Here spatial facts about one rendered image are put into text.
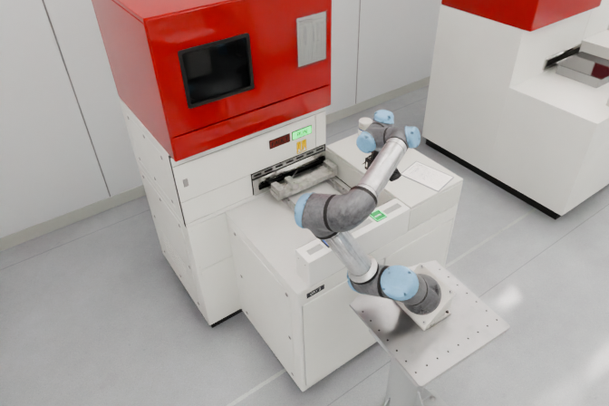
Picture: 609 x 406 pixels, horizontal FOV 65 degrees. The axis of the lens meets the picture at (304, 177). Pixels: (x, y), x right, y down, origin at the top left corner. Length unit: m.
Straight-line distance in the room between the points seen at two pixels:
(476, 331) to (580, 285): 1.60
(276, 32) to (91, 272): 2.13
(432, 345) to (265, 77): 1.24
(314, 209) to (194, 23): 0.83
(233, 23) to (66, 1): 1.58
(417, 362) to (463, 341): 0.20
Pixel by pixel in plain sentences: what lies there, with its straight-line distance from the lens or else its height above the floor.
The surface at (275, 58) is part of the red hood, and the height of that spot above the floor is 1.54.
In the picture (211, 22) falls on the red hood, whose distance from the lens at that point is 1.89.
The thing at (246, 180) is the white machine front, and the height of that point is 0.95.
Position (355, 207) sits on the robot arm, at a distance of 1.43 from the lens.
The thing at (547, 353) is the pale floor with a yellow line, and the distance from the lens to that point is 3.05.
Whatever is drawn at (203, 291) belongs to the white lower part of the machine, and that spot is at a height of 0.37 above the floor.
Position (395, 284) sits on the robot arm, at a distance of 1.72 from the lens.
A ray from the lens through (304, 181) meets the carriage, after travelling 2.42.
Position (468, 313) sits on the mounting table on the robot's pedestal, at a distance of 2.00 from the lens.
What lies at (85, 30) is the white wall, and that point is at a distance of 3.38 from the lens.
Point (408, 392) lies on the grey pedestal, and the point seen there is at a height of 0.34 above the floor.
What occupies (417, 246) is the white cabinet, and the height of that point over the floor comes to 0.67.
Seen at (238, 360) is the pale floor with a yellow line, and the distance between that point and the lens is 2.81.
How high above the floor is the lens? 2.34
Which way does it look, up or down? 37 degrees down
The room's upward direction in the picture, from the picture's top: 2 degrees counter-clockwise
